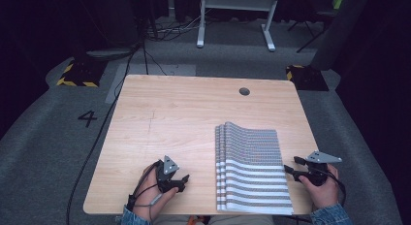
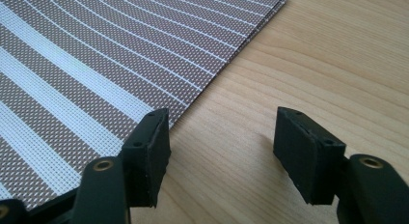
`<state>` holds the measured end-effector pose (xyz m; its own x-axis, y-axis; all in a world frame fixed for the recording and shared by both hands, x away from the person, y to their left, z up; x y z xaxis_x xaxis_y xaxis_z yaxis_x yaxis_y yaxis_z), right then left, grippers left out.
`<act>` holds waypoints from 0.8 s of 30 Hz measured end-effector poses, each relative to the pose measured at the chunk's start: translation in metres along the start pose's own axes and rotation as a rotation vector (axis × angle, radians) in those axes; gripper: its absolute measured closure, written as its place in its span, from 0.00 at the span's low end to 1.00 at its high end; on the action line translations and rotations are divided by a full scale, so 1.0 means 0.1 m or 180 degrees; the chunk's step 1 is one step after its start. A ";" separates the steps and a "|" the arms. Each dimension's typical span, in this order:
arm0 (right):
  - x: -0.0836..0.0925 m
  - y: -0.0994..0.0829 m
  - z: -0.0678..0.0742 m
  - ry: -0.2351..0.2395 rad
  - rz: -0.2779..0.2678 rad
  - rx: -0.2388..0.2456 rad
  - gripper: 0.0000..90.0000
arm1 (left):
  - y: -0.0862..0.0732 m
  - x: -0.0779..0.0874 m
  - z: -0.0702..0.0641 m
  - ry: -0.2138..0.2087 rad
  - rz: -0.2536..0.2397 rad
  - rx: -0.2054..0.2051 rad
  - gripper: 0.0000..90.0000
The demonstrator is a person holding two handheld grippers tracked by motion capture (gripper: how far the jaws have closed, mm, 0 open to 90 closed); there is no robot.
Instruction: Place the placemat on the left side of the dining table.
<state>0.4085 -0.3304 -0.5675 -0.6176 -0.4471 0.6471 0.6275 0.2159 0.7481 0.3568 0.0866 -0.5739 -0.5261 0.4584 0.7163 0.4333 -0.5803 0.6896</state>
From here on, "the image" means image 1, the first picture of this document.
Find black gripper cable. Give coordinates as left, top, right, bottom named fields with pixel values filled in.
left=318, top=166, right=348, bottom=209
left=126, top=159, right=162, bottom=213

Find grey thin gripper cable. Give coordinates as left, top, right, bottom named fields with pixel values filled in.
left=133, top=193, right=164, bottom=223

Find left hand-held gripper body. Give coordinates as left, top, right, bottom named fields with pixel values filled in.
left=155, top=155, right=180, bottom=194

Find person's right hand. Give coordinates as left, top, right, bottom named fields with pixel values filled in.
left=299, top=164, right=340, bottom=210

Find white metal desk frame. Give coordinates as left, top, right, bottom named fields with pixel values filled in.
left=196, top=0, right=281, bottom=52

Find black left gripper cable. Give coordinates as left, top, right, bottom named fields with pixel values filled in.
left=126, top=159, right=162, bottom=213

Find black yellow striped base plate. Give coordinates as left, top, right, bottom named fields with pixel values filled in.
left=285, top=64, right=331, bottom=92
left=55, top=58, right=109, bottom=89

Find black chair legs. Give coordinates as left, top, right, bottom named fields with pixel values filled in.
left=286, top=8, right=337, bottom=54

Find dark grey curtain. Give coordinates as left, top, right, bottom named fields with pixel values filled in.
left=309, top=0, right=371, bottom=72

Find dark round stand base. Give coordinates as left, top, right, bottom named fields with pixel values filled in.
left=84, top=46, right=141, bottom=62

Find grey striped cloth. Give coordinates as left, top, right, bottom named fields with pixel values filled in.
left=214, top=121, right=295, bottom=216

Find bundle of floor cables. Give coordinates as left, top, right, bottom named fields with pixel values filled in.
left=144, top=11, right=207, bottom=43

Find long black floor cable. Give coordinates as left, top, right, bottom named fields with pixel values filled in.
left=65, top=40, right=147, bottom=225

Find person's left hand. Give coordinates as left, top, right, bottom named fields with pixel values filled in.
left=132, top=163, right=179, bottom=223

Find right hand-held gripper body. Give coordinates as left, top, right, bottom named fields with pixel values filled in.
left=300, top=150, right=343, bottom=187

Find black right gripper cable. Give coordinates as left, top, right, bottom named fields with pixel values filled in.
left=318, top=166, right=348, bottom=209

